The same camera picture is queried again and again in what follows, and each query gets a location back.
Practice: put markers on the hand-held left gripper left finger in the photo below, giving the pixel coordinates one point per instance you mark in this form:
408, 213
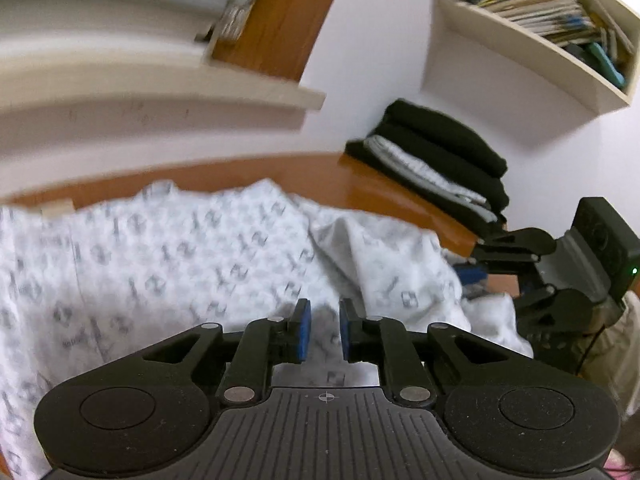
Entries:
302, 332

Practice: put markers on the pink cloth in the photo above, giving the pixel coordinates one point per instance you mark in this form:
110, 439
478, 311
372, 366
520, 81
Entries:
625, 465

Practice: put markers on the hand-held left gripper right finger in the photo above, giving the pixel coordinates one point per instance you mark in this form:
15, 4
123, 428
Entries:
347, 332

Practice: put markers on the beige wall shelf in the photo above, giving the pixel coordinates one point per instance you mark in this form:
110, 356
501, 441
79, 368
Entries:
525, 45

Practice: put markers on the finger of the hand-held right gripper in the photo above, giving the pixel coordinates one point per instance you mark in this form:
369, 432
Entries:
520, 247
472, 276

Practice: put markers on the person's right forearm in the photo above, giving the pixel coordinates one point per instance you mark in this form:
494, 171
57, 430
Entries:
615, 350

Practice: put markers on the grey folded garment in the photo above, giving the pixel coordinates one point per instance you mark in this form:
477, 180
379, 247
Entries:
385, 150

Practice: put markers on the wooden window frame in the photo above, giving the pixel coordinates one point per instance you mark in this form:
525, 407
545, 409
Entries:
285, 15

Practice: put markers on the beige window sill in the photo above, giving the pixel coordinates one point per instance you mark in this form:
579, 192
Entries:
150, 85

